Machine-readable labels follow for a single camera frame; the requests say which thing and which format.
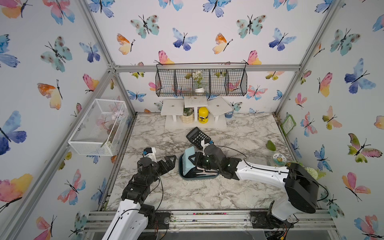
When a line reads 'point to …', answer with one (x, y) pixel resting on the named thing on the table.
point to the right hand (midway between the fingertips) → (188, 157)
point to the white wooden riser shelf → (173, 109)
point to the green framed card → (288, 124)
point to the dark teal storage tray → (180, 172)
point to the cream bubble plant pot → (188, 115)
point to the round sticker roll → (279, 159)
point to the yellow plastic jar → (203, 115)
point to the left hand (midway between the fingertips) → (172, 158)
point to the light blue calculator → (187, 164)
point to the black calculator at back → (196, 136)
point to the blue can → (229, 115)
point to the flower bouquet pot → (315, 173)
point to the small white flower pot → (200, 83)
